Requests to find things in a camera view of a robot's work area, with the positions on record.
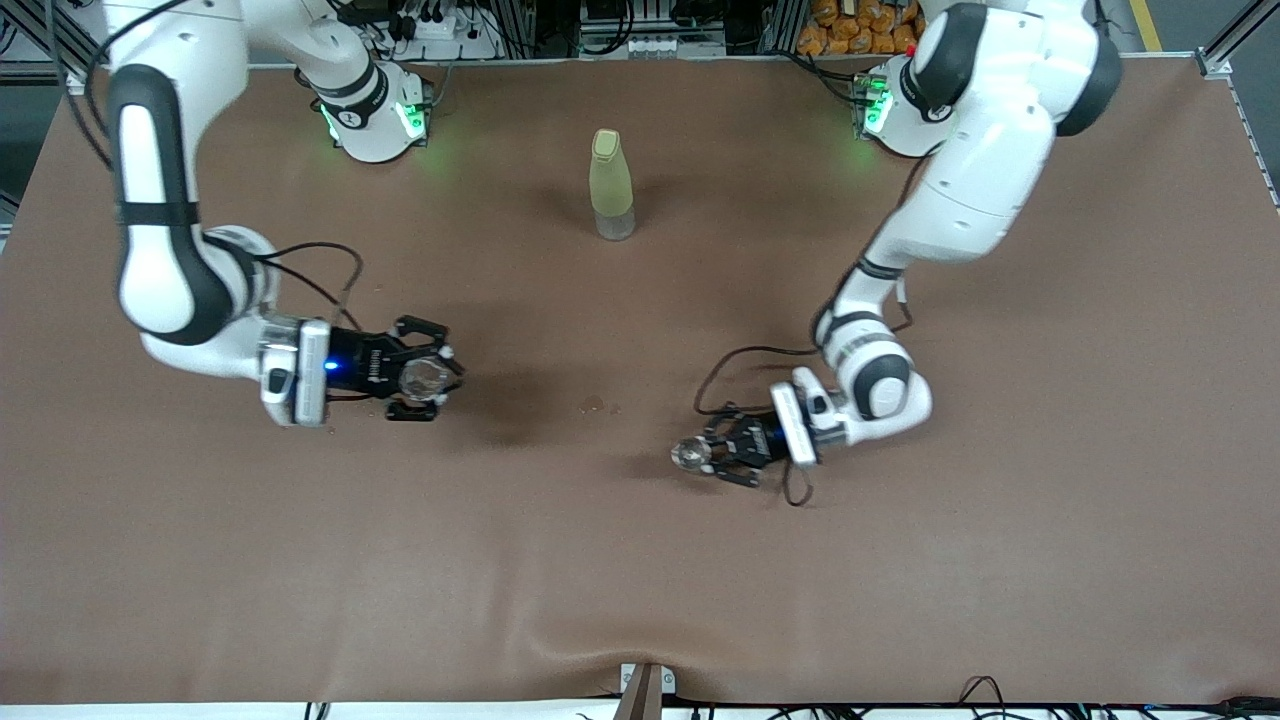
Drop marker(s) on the black control box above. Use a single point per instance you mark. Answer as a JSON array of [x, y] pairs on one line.
[[650, 15]]

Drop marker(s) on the white terminal block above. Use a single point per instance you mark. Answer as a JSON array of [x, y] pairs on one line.
[[660, 45]]

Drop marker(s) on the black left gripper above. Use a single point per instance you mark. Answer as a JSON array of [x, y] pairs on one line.
[[752, 437]]

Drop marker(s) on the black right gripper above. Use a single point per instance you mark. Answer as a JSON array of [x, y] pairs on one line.
[[366, 366]]

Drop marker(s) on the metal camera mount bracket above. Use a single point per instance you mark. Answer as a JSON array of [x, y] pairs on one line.
[[645, 695]]

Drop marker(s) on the yellow-green bottle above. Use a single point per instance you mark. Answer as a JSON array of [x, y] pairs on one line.
[[611, 180]]

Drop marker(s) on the steel double jigger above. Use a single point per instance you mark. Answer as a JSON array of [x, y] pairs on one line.
[[690, 455]]

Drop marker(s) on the orange bread pile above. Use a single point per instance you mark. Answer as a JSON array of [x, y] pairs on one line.
[[850, 35]]

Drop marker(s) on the clear glass cup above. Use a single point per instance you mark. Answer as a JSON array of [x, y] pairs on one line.
[[422, 380]]

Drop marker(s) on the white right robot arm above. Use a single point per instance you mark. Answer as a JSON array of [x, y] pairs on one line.
[[160, 280]]

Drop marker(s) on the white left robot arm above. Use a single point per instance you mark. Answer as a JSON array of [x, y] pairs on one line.
[[980, 180]]

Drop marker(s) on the white power strip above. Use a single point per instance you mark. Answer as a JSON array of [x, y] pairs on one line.
[[440, 28]]

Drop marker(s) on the silver aluminium frame beam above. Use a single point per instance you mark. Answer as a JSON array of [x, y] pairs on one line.
[[1218, 66]]

